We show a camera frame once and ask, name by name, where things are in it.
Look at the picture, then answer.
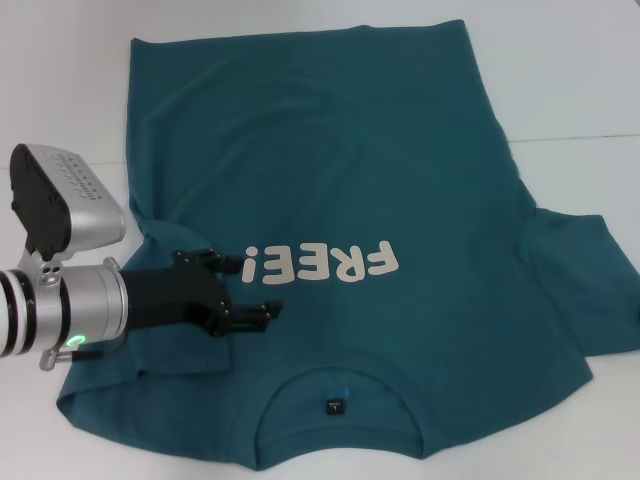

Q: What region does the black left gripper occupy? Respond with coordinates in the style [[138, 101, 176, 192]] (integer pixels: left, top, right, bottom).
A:
[[119, 248, 287, 342]]

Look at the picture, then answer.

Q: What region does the teal blue printed t-shirt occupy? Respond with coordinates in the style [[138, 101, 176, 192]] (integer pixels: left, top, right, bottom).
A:
[[55, 19, 640, 447]]

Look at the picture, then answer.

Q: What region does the left gripper connector cable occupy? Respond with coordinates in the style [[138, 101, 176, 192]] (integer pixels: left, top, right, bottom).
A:
[[38, 333, 132, 372]]

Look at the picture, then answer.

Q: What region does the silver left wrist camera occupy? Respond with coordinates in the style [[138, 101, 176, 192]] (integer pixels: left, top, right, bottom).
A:
[[8, 143, 127, 287]]

